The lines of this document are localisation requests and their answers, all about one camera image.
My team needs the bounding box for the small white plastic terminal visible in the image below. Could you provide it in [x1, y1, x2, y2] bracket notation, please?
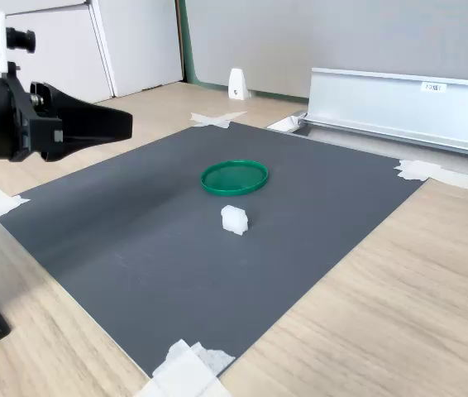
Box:
[220, 203, 251, 237]

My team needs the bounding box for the round green lid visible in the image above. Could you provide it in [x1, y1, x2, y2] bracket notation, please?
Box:
[199, 159, 270, 197]

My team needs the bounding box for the dark grey mat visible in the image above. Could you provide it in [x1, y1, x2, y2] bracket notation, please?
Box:
[0, 122, 432, 379]

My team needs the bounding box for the grey partition panel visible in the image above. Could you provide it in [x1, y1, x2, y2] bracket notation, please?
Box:
[184, 0, 468, 103]

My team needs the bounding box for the dark green partition frame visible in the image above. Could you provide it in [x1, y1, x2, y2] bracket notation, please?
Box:
[174, 0, 312, 101]

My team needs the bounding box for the white partition bracket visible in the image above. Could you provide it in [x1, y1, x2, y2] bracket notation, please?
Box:
[227, 67, 249, 101]

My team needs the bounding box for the aluminium cable duct lid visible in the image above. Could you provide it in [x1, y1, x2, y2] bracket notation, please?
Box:
[303, 67, 468, 161]

